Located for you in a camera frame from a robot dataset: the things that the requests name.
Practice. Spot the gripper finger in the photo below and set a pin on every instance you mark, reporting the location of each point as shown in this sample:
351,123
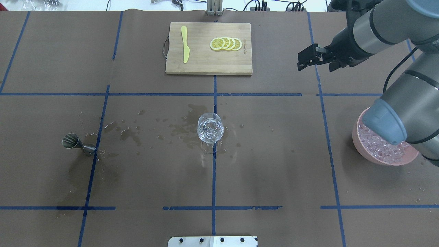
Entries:
312,55
334,65

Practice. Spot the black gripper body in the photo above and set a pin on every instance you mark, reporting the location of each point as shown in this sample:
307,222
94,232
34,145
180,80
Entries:
344,45

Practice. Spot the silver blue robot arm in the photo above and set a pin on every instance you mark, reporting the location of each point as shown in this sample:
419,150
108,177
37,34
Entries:
407,110

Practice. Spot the pile of clear ice cubes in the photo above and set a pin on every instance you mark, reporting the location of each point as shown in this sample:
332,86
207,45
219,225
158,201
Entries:
384,147

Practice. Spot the clear wine glass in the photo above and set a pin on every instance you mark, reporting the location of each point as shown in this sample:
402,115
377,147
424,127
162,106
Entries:
210,129

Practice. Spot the bamboo cutting board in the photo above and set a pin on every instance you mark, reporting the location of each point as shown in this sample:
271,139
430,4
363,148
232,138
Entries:
203,60

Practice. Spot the pink bowl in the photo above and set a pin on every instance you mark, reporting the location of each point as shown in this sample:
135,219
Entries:
363,147

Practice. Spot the yellow plastic knife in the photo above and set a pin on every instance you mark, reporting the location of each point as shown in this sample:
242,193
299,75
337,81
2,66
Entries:
186,48

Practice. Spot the clear plastic bag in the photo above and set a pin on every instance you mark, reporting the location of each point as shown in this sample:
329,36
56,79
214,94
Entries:
44,5

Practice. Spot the aluminium frame post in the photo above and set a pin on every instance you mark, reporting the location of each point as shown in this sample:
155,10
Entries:
214,8

